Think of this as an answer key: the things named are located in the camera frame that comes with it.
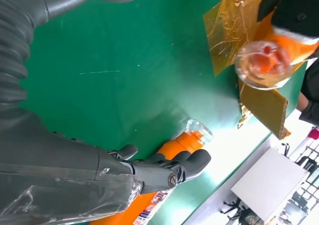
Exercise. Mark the white gridded shelf unit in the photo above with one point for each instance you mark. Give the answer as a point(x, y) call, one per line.
point(304, 197)

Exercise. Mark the green table mat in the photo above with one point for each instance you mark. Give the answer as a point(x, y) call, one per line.
point(124, 68)

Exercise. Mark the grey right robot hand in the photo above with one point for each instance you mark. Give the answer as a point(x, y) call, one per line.
point(50, 177)

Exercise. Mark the small red object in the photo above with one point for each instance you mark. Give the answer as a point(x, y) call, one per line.
point(313, 133)

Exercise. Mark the yellow film wrapped cardboard box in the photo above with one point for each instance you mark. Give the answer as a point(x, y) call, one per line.
point(224, 28)

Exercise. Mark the black chair base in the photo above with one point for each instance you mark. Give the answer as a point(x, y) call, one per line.
point(239, 213)

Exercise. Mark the white flat box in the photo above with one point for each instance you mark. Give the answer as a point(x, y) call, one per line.
point(269, 183)

